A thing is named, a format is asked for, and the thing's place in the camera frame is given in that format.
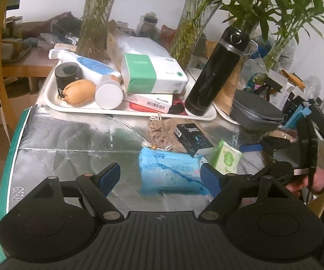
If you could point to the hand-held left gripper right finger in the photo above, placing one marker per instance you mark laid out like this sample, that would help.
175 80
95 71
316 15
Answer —
211 177

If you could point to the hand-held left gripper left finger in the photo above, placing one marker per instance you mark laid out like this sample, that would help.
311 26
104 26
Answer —
110 174

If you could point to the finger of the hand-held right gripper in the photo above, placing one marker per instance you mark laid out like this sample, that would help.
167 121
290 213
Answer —
277 170
252 146

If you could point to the small green tissue packet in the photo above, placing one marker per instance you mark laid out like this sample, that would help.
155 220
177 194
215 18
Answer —
226 157

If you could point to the blue tissue packet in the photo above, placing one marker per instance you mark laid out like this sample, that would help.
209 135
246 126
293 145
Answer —
164 168

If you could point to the person's right hand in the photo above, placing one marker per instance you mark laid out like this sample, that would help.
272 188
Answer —
320 180

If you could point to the blue carton box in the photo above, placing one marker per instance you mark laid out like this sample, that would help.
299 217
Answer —
298 115

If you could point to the grey zip case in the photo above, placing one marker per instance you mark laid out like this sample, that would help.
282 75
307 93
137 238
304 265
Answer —
256 109

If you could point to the small black printed box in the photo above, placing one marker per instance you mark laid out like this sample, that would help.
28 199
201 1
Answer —
193 137

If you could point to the silver foil mat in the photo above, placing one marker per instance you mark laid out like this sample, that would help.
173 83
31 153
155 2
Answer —
66 146

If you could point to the white carton box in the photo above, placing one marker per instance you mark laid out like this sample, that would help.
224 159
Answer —
281 90

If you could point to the small black tripod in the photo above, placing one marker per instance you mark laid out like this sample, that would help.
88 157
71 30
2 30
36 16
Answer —
271 85

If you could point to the orange black tool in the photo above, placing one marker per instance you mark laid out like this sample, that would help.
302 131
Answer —
292 78

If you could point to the red flat case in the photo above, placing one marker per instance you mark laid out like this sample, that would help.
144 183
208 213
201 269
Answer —
135 107

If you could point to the small black clip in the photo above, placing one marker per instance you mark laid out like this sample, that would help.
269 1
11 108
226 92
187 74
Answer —
177 108

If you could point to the black thermos bottle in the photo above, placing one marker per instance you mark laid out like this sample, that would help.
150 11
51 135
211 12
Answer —
212 78

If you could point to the white round jar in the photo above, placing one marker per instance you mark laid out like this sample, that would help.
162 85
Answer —
109 95

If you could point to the pink white flat box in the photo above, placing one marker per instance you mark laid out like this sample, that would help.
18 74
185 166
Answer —
148 99

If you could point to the tan zip pouch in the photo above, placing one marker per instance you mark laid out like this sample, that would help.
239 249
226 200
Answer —
79 91

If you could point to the white plastic tray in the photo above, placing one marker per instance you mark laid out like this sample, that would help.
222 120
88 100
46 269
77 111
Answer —
55 101

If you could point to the black tape roll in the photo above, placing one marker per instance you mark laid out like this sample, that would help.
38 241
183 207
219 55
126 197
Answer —
66 74

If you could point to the green white tissue pack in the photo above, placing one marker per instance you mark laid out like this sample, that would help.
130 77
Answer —
150 73

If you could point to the white blue spray bottle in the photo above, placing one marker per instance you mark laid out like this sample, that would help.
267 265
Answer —
91 64

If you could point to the white plastic wrapped package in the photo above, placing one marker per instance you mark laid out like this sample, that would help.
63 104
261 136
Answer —
139 46

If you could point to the wooden side table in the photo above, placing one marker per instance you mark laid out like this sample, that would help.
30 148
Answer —
27 67

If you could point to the wooden chair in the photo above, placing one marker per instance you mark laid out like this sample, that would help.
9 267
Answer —
3 76

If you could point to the glass jar dark contents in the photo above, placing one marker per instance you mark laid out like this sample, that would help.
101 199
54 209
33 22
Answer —
150 28

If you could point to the dark cloth pile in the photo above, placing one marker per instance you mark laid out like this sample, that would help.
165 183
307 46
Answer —
52 29

